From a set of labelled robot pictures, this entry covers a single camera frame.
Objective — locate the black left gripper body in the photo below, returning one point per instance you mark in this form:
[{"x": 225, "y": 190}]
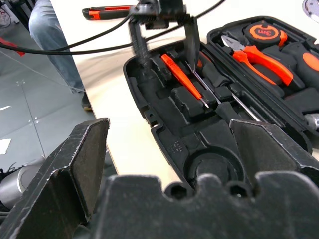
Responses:
[{"x": 159, "y": 12}]

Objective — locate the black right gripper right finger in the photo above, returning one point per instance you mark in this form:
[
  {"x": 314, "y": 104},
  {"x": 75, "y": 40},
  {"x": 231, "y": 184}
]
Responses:
[{"x": 264, "y": 147}]

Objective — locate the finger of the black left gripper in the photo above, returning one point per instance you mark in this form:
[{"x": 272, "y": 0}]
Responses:
[
  {"x": 140, "y": 44},
  {"x": 192, "y": 42}
]

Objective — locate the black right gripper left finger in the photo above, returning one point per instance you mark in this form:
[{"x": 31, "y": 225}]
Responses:
[{"x": 62, "y": 179}]

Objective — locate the silver metal tool head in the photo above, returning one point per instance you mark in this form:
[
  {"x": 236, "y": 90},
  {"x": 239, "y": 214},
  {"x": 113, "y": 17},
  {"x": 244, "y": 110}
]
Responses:
[{"x": 312, "y": 121}]

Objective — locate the black plastic tool case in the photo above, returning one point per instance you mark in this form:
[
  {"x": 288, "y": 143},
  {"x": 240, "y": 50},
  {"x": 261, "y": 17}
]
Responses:
[{"x": 179, "y": 117}]

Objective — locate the orange slim tester screwdriver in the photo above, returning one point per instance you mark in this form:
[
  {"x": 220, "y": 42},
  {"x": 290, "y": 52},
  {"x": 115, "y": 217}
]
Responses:
[{"x": 182, "y": 76}]

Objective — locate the orange and black screwdriver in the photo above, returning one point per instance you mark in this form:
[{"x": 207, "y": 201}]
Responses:
[{"x": 214, "y": 74}]

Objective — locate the silver robot body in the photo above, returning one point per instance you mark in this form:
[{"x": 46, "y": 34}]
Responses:
[{"x": 17, "y": 185}]

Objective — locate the orange and black utility knife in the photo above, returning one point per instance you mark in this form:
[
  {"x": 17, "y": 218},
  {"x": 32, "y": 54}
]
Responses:
[{"x": 107, "y": 13}]

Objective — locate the orange and black tape measure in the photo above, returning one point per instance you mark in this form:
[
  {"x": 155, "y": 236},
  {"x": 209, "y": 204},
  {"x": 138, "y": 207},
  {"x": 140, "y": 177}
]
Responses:
[{"x": 265, "y": 32}]

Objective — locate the person in blue jeans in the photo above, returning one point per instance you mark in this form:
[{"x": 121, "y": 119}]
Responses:
[{"x": 53, "y": 42}]

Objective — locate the silver round metal object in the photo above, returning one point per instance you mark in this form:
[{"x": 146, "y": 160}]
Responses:
[{"x": 311, "y": 7}]

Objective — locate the red object on floor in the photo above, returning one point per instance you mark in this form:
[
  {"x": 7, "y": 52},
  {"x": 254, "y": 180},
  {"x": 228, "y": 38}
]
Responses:
[{"x": 11, "y": 46}]

